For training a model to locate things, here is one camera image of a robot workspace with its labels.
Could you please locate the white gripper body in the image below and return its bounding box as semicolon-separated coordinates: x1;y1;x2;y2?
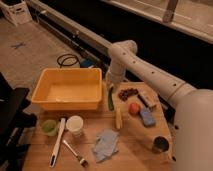
106;70;124;88

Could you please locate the green pepper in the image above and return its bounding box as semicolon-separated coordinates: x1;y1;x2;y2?
108;87;114;111

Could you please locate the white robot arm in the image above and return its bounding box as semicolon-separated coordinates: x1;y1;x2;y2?
107;40;213;171

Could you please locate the white paper cup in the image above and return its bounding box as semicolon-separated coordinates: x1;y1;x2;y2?
66;115;84;137

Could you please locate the green plastic cup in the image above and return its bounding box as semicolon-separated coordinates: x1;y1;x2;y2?
42;119;58;137

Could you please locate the metal cup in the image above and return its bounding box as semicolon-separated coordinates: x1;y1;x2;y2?
152;136;169;154

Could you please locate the bunch of dark grapes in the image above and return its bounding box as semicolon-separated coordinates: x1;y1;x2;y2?
118;88;138;101

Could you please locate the blue object on floor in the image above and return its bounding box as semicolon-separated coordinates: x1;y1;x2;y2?
80;59;94;68

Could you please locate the yellow banana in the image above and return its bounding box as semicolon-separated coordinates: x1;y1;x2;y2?
115;107;122;130

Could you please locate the red peach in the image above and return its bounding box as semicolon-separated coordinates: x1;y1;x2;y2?
129;103;140;115

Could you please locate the blue sponge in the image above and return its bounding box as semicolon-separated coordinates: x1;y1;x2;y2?
140;108;156;127

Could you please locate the yellow plastic bin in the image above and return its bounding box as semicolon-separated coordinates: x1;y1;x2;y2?
31;68;102;111

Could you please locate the blue crumpled cloth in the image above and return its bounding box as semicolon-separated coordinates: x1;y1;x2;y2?
92;129;119;163

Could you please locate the black equipment stand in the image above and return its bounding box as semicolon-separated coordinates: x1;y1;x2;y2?
0;72;37;171

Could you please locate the white cardboard box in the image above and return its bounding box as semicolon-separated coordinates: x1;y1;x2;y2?
0;0;32;26

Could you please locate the black coiled cable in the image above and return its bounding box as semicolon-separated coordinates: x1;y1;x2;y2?
56;53;81;69

